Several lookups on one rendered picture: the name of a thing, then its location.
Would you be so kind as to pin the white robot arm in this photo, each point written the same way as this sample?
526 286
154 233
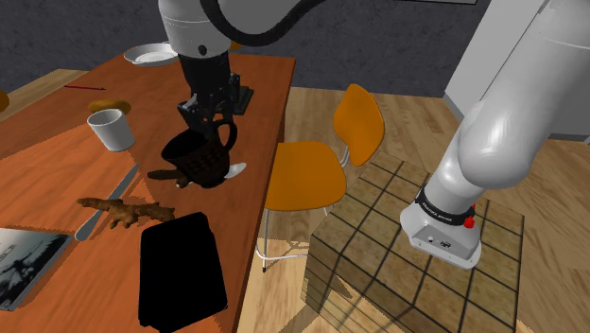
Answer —
502 138

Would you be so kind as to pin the black textured mug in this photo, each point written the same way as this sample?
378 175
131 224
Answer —
203 159

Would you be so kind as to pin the brown wooden table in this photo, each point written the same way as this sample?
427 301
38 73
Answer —
46 184

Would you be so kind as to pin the white cup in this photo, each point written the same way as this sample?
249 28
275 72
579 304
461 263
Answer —
113 131

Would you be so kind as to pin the large brown ginger root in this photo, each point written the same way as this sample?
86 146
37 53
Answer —
126 211

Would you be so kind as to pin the tiled brown robot stand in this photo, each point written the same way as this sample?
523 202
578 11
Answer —
382 258

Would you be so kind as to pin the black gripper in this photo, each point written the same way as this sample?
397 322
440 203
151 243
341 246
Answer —
205 76

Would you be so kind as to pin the red pencil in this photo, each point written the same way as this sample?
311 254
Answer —
85 87

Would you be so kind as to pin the silver table knife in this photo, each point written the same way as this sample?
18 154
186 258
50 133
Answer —
108 203

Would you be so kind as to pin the orange round thing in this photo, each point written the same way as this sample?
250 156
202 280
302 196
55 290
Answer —
3 100

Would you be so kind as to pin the orange chair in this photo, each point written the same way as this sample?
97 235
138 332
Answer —
304 175

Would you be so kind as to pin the white plate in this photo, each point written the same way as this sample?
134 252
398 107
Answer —
150 56

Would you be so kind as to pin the grey photo book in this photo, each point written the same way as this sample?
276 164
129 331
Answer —
27 263

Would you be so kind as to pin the brown bread roll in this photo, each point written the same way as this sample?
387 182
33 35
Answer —
110 105

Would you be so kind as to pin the black box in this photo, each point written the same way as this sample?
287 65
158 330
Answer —
180 272

